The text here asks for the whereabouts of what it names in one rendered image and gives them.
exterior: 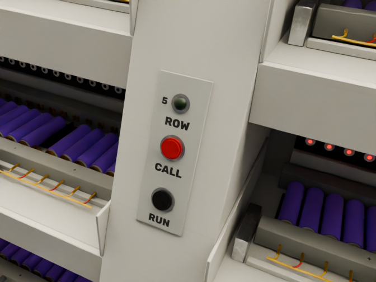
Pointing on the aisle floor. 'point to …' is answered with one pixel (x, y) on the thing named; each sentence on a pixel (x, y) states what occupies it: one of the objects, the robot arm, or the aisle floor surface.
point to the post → (240, 41)
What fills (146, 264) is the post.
